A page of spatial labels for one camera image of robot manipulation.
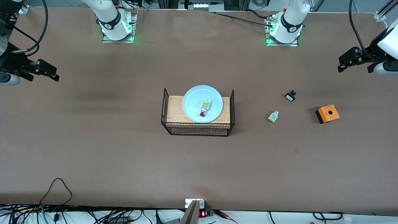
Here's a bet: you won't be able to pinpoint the red push button switch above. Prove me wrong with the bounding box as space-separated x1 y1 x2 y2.
199 100 212 118

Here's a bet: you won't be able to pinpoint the light blue round plate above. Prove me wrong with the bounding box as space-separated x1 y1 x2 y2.
183 85 224 124

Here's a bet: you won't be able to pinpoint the silver mounting plate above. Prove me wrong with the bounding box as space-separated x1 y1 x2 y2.
185 198 205 209

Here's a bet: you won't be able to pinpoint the wooden board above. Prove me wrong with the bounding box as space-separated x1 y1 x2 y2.
166 96 231 136

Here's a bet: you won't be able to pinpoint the black power adapter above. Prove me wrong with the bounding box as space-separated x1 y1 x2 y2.
107 216 131 224

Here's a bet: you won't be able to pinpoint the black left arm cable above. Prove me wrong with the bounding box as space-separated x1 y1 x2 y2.
349 0 378 61

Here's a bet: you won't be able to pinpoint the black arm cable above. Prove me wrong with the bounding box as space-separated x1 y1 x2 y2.
12 0 49 54
349 0 378 61

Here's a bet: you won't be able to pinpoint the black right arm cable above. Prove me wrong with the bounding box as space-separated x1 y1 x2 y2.
12 0 49 54

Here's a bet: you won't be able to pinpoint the aluminium profile rail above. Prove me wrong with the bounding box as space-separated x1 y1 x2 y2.
374 0 398 21

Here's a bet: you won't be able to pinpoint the orange button enclosure box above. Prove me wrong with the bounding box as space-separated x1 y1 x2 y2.
315 105 340 124

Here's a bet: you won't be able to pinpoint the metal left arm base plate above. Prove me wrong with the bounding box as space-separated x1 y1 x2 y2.
264 16 299 47

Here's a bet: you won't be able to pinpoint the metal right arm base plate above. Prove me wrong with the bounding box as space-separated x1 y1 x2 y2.
102 12 137 44

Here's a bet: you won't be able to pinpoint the black looped cable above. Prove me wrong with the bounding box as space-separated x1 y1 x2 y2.
40 178 73 208

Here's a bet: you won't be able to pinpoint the black table cable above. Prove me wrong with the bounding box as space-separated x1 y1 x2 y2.
214 9 275 28

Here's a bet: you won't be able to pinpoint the tangled black cable bundle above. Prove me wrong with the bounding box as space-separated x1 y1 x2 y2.
0 204 187 224

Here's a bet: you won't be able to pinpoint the black coiled cable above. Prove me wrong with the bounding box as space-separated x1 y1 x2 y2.
312 211 344 221

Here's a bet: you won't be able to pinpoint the aluminium frame with light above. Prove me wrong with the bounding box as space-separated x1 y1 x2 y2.
178 0 225 13

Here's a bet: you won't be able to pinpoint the red clip lead wires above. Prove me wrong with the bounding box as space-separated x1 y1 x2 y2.
214 210 238 224

